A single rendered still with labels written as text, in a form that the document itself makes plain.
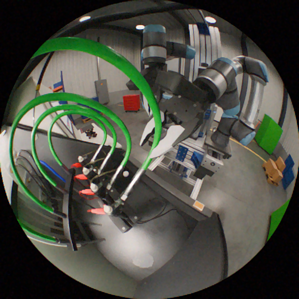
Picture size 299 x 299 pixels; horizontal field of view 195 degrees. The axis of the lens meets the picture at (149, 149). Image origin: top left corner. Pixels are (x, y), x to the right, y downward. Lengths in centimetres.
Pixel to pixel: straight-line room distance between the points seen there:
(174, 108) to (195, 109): 4
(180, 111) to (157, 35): 27
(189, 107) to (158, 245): 56
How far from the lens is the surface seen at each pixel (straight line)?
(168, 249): 55
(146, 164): 20
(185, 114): 17
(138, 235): 53
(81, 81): 683
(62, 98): 17
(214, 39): 95
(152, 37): 35
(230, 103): 33
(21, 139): 48
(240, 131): 60
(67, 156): 47
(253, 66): 63
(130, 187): 21
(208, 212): 49
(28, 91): 49
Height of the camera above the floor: 135
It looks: 42 degrees down
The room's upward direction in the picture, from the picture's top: straight up
